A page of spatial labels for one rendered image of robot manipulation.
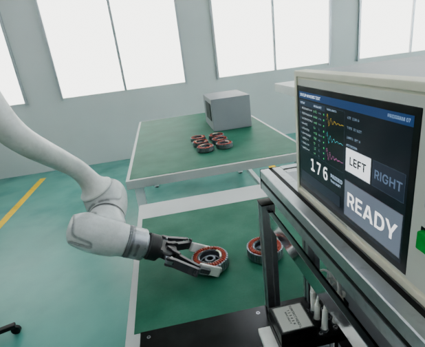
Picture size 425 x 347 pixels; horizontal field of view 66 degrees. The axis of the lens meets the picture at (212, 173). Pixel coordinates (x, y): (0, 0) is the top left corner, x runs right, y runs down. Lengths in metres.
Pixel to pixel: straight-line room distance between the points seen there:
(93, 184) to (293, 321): 0.65
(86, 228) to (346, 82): 0.70
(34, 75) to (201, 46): 2.29
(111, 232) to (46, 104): 4.34
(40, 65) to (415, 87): 4.96
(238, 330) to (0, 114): 0.68
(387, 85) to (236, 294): 0.71
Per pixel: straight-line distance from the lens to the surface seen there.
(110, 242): 0.91
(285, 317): 0.63
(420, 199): 0.35
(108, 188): 1.00
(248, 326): 0.83
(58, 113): 5.14
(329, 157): 0.47
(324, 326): 0.64
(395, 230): 0.39
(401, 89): 0.34
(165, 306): 0.94
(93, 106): 5.02
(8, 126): 0.81
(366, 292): 0.41
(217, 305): 0.91
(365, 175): 0.41
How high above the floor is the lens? 1.36
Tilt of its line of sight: 20 degrees down
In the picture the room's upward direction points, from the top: 7 degrees counter-clockwise
